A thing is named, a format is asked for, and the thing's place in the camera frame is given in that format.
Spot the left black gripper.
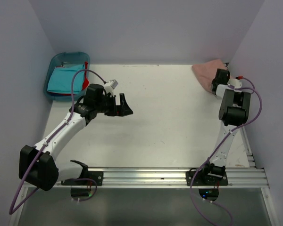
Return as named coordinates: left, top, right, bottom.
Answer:
left=95, top=93, right=132, bottom=116

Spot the pink t shirt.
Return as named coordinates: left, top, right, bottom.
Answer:
left=191, top=59, right=228, bottom=93

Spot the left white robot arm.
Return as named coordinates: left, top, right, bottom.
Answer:
left=19, top=80, right=133, bottom=191

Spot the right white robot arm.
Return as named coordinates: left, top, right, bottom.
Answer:
left=200, top=68, right=251, bottom=185

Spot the turquoise folded t shirt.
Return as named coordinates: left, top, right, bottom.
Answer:
left=47, top=64, right=86, bottom=94

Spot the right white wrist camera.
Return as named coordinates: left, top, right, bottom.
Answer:
left=227, top=76, right=242, bottom=89

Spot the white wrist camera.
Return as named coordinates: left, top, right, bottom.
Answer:
left=103, top=80, right=118, bottom=97
left=227, top=76, right=242, bottom=89

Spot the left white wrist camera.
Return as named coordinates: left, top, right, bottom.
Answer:
left=103, top=80, right=118, bottom=97

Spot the aluminium rail frame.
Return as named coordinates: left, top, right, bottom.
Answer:
left=20, top=167, right=269, bottom=188

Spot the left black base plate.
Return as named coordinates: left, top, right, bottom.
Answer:
left=61, top=171, right=104, bottom=186

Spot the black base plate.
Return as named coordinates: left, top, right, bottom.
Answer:
left=61, top=171, right=104, bottom=186
left=185, top=167, right=229, bottom=186

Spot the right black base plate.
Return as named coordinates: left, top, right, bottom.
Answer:
left=185, top=167, right=229, bottom=186

